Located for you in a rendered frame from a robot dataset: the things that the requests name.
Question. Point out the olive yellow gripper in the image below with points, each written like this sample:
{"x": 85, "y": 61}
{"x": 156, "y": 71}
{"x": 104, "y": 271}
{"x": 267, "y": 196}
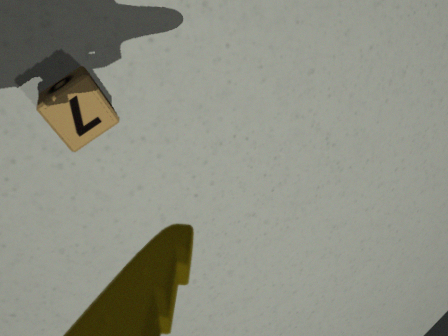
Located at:
{"x": 140, "y": 300}

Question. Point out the brown calendar cube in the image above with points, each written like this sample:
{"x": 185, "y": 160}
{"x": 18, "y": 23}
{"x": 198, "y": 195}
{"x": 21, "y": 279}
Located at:
{"x": 76, "y": 109}

